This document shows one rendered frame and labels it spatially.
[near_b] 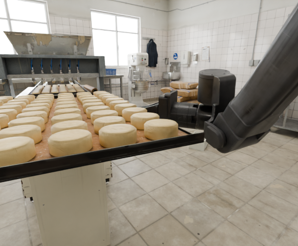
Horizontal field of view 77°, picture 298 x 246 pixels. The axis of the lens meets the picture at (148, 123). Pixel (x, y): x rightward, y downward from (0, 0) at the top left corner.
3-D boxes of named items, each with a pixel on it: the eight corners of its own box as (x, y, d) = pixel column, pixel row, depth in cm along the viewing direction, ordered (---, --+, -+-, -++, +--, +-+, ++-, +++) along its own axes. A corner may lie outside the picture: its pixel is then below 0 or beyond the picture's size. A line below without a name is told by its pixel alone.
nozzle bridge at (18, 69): (12, 98, 158) (3, 55, 148) (100, 93, 187) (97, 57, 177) (2, 106, 129) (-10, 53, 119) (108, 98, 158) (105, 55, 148)
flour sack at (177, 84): (167, 87, 499) (168, 81, 495) (177, 86, 527) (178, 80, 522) (190, 90, 449) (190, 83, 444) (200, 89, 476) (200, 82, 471)
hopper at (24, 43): (15, 55, 149) (11, 36, 145) (88, 56, 172) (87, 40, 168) (7, 53, 124) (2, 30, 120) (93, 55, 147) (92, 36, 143)
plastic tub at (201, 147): (204, 152, 253) (205, 140, 248) (188, 148, 263) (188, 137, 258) (208, 144, 278) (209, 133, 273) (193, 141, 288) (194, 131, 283)
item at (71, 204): (52, 200, 162) (33, 96, 136) (93, 189, 176) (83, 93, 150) (49, 281, 102) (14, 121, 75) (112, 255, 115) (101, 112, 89)
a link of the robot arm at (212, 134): (218, 153, 32) (258, 140, 35) (227, 87, 27) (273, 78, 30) (184, 124, 43) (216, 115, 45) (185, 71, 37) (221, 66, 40)
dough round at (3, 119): (16, 123, 36) (14, 113, 36) (-5, 132, 31) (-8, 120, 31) (-9, 124, 36) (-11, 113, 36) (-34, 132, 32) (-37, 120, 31)
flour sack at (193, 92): (187, 97, 435) (187, 90, 430) (173, 95, 465) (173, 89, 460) (204, 94, 481) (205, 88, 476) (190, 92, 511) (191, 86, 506)
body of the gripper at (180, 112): (169, 89, 46) (201, 91, 43) (168, 129, 49) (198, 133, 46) (162, 93, 40) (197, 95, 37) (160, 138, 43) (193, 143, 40)
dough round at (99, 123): (128, 126, 33) (127, 115, 32) (123, 136, 28) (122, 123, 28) (99, 127, 33) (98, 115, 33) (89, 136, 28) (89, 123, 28)
